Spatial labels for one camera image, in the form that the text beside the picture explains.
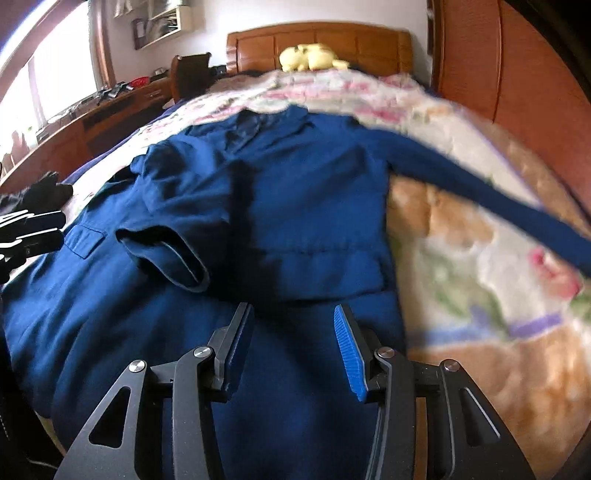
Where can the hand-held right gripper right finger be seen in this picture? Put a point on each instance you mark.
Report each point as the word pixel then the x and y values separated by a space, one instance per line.
pixel 348 355

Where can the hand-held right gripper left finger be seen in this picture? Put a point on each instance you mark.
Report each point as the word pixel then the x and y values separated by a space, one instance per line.
pixel 239 344

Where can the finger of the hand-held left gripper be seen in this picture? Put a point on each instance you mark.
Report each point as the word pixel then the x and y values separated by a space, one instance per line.
pixel 44 190
pixel 39 240

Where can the blue jacket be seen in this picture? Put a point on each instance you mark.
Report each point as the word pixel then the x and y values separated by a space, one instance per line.
pixel 300 207

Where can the wooden desk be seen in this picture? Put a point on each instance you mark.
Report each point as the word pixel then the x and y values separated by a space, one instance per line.
pixel 92 124

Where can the window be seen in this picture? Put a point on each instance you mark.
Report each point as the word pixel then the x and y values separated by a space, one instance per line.
pixel 51 78

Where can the dark cloth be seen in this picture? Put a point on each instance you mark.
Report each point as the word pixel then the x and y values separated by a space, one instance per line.
pixel 14 392

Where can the floral blanket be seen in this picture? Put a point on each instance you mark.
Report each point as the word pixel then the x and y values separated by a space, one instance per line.
pixel 485 277

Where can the wooden chair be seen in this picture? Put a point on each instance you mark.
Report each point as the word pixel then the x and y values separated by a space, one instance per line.
pixel 190 74

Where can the wooden headboard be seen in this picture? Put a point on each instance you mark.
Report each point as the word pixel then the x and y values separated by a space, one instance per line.
pixel 258 48

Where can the yellow plush toy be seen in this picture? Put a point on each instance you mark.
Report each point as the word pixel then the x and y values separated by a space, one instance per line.
pixel 309 56

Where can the wooden wardrobe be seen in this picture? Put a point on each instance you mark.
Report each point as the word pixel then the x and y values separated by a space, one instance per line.
pixel 498 60

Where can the white wall shelf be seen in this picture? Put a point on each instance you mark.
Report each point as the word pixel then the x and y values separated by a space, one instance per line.
pixel 161 23

